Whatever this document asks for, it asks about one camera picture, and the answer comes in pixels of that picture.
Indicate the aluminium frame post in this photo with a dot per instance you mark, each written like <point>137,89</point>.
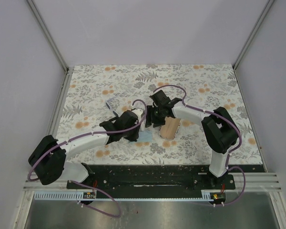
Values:
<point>258,24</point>
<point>44,29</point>

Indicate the floral pattern table mat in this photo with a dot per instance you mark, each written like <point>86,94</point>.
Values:
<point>207,86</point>

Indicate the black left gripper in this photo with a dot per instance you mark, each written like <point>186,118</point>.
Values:
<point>135,136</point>

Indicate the light blue cleaning cloth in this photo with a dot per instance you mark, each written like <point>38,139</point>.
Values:
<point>144,136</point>

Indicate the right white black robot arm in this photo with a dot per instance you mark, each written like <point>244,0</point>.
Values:
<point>221,132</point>

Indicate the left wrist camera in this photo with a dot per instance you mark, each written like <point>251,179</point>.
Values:
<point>140,114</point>

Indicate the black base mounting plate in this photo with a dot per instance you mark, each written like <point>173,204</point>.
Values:
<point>160,179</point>

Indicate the right aluminium frame post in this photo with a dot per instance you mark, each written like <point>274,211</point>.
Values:
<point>258,24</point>

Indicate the white slotted cable duct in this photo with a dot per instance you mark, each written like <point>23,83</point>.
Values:
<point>119,196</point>

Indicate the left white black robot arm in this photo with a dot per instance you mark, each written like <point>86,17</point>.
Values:
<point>50,159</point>

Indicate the left aluminium frame post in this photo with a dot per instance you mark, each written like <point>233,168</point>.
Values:
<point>44,29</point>

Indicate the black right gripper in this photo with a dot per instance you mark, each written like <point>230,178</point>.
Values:
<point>149,112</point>

